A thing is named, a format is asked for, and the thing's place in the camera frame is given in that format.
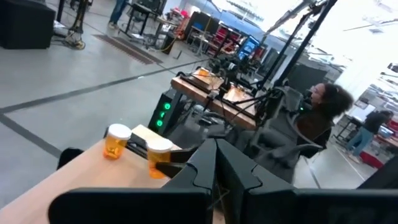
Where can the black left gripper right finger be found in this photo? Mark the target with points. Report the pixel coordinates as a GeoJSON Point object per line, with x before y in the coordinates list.
{"type": "Point", "coordinates": [280, 207]}

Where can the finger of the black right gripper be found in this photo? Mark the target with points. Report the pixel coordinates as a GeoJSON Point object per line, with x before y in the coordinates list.
{"type": "Point", "coordinates": [169, 169]}
{"type": "Point", "coordinates": [136, 144]}

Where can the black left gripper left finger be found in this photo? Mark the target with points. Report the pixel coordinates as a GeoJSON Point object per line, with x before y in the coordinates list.
{"type": "Point", "coordinates": [174, 205]}

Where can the orange medicine bottle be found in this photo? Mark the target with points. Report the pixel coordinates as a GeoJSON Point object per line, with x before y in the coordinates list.
{"type": "Point", "coordinates": [116, 143]}
{"type": "Point", "coordinates": [159, 157]}

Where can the computer tower green lights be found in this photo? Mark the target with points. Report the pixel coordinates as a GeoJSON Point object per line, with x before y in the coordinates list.
{"type": "Point", "coordinates": [164, 112]}

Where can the office chair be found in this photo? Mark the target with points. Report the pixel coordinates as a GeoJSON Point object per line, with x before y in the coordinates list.
{"type": "Point", "coordinates": [273, 146]}

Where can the wooden workstation table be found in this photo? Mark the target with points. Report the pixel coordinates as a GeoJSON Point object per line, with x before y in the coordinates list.
{"type": "Point", "coordinates": [217, 107]}

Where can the brown floor mat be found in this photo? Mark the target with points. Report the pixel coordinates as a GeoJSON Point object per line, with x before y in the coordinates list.
{"type": "Point", "coordinates": [127, 48]}

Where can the person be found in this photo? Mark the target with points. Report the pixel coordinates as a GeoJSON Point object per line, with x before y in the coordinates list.
{"type": "Point", "coordinates": [323, 112]}
{"type": "Point", "coordinates": [117, 12]}
{"type": "Point", "coordinates": [370, 127]}

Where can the black equipment stand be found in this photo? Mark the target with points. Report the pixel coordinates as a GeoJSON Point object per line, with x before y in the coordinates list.
{"type": "Point", "coordinates": [81, 15]}

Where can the blue screen monitor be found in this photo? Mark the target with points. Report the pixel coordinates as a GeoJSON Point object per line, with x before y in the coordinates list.
{"type": "Point", "coordinates": [248, 48]}

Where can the large black box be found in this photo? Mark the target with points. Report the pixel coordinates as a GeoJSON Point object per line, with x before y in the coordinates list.
{"type": "Point", "coordinates": [26, 25]}

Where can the black workstation frame pole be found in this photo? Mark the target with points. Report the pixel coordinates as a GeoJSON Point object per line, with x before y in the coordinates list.
{"type": "Point", "coordinates": [305, 43]}

